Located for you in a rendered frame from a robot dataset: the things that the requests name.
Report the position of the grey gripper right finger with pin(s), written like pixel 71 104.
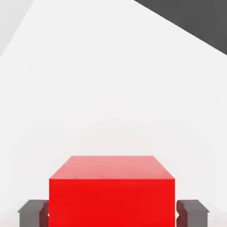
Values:
pixel 195 214

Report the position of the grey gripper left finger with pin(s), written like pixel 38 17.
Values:
pixel 30 214

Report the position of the small red cube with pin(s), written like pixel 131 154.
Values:
pixel 111 200

